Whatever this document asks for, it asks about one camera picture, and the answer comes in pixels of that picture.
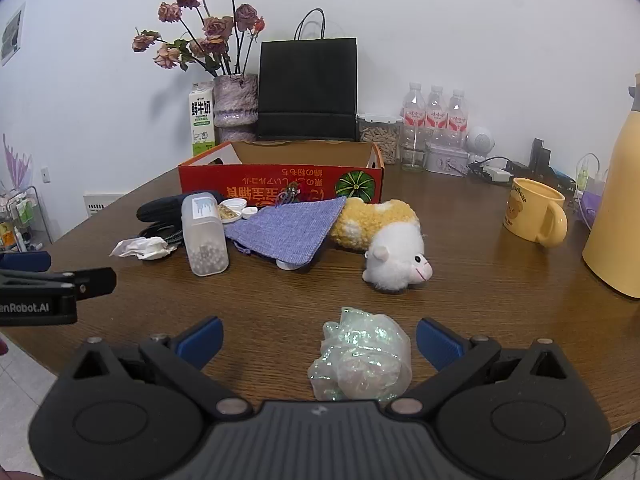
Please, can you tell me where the metal storage rack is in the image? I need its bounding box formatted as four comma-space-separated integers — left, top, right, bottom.
0, 186, 53, 253

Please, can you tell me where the plastic water bottle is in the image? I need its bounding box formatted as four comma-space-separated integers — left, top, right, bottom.
400, 82, 428, 133
446, 89, 473, 150
425, 85, 449, 146

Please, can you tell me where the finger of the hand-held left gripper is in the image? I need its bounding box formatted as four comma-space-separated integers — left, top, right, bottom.
0, 251, 52, 272
0, 267, 117, 297

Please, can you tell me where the iridescent plastic bag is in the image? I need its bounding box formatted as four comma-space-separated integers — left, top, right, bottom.
307, 306, 413, 402

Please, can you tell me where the purple wall sticker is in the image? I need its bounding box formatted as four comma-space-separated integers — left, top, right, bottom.
2, 132, 33, 191

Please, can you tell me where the dried rose bouquet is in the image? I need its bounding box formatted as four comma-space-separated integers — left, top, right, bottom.
131, 0, 266, 78

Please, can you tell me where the red cardboard box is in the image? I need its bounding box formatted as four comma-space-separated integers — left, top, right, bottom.
178, 140, 386, 211

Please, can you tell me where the small white jar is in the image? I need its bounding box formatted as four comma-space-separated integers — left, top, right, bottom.
218, 198, 247, 223

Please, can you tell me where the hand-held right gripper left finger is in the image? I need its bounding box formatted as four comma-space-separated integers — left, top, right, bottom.
59, 316, 253, 418

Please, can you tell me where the black dock stand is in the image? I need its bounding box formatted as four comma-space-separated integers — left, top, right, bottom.
530, 138, 552, 173

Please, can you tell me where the yellow bear mug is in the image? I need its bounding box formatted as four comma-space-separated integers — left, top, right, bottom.
501, 177, 569, 247

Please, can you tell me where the clear seed container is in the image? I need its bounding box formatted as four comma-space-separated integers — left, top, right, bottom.
356, 113, 404, 165

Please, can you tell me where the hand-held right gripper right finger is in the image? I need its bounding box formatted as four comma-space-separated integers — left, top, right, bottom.
385, 317, 576, 416

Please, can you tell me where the clear bead container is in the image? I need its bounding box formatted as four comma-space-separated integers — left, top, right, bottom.
181, 192, 230, 277

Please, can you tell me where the clear drinking glass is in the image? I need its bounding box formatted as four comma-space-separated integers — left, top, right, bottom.
400, 127, 435, 172

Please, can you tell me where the purple woven pouch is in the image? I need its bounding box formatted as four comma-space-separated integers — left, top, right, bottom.
224, 196, 348, 267

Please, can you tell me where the purple packet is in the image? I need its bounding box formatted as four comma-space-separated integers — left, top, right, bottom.
580, 184, 607, 228

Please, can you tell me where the black paper bag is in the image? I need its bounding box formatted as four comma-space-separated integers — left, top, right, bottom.
256, 8, 359, 142

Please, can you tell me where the white round speaker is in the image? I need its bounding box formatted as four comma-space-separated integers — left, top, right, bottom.
466, 126, 497, 157

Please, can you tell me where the white green milk carton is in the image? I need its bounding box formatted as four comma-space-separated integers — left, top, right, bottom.
188, 81, 217, 158

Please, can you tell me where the white wall heater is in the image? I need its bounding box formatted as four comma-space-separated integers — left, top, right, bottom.
82, 191, 133, 218

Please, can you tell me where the wall poster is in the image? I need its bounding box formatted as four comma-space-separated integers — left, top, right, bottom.
0, 2, 27, 67

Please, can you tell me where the yellow thermos jug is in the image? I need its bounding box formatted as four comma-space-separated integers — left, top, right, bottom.
582, 74, 640, 302

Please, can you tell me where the yellow white plush toy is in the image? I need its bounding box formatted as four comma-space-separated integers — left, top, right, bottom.
327, 197, 433, 293

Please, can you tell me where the white tissue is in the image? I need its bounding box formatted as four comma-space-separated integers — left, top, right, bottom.
110, 236, 178, 261

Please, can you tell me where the black zip pouch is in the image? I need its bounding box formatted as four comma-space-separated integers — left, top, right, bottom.
136, 190, 225, 226

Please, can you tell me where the black braided cable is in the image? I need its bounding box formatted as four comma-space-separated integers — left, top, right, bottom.
137, 222, 185, 247

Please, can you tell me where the purple ceramic vase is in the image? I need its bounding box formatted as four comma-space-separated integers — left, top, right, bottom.
212, 74, 260, 143

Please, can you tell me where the white tin box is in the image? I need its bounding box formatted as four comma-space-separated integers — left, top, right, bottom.
425, 142, 471, 177

